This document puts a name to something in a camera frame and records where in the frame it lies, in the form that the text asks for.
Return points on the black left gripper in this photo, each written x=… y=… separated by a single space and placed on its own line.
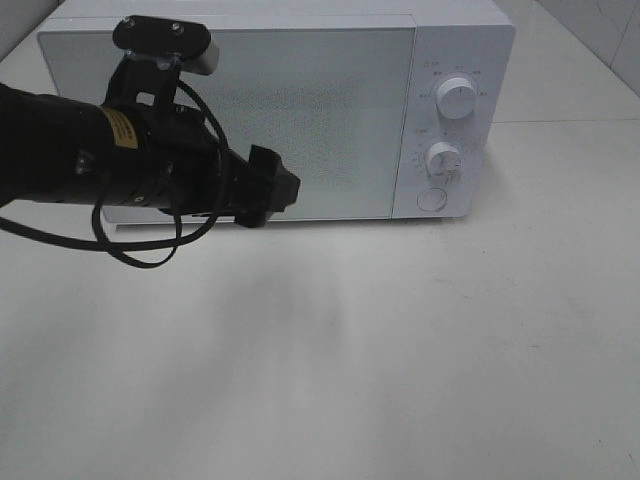
x=188 y=170

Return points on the white microwave door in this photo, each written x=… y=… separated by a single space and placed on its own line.
x=329 y=99

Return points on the round door release button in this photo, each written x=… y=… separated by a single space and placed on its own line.
x=431 y=199

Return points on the white timer knob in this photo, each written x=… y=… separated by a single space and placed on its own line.
x=442 y=158

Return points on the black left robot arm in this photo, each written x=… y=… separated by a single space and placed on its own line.
x=58 y=150

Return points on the white upper power knob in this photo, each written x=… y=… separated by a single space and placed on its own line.
x=456 y=96

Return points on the white microwave oven body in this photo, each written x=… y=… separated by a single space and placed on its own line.
x=473 y=38

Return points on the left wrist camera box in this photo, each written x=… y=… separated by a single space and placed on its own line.
x=156 y=51

